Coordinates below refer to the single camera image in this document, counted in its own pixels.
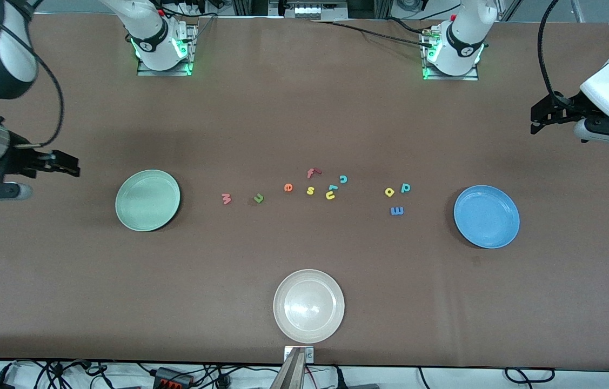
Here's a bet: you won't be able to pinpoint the green plate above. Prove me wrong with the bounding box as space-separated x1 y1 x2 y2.
115 170 181 232

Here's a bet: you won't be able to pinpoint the blue plate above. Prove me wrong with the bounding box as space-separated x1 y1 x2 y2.
453 185 520 249

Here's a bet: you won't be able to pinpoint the black power strip red switches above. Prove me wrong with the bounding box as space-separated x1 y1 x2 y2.
154 366 195 387

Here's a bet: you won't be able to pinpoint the grey power strip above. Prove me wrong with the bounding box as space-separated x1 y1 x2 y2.
293 4 333 18

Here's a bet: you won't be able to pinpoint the beige plate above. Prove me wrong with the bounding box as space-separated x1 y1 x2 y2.
273 269 345 344

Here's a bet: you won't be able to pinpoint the long black table cable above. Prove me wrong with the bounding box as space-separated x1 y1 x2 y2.
310 18 436 48

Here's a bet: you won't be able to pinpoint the looped black cable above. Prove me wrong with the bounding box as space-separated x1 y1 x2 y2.
504 367 556 385

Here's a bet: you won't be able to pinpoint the aluminium camera pole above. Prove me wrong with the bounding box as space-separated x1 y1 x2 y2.
269 348 309 389

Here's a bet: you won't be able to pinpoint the silver pole bracket plate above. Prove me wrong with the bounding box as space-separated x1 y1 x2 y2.
284 346 314 364

